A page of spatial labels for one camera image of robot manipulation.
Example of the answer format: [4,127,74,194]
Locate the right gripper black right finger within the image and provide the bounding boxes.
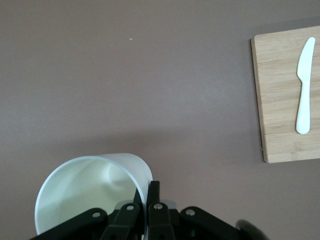
[146,180,251,240]

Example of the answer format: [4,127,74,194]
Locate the brown table cover mat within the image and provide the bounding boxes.
[0,0,320,240]

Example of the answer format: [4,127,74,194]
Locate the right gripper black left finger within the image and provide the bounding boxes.
[29,188,146,240]

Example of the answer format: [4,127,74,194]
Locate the white plastic knife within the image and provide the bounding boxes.
[295,36,317,135]

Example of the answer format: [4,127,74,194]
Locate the bamboo cutting board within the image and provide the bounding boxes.
[250,24,320,164]

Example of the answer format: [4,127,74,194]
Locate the white plastic cup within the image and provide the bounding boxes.
[34,152,154,236]

